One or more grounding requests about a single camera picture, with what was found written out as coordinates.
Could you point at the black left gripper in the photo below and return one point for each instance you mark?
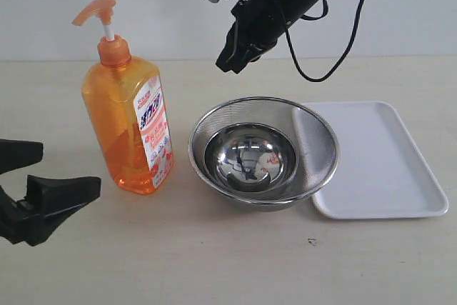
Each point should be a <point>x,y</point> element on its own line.
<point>48,202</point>

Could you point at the steel mesh strainer basket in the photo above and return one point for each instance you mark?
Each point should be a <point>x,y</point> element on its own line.
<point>315,141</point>

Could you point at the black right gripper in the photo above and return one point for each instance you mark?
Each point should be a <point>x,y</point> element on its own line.
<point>255,32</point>

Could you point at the orange pump soap bottle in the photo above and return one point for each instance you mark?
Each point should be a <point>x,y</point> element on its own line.
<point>124,98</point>

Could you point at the white rectangular plastic tray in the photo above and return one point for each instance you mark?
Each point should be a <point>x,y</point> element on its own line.
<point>381,173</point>

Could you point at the small stainless steel bowl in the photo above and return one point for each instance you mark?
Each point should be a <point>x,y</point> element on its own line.
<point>251,158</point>

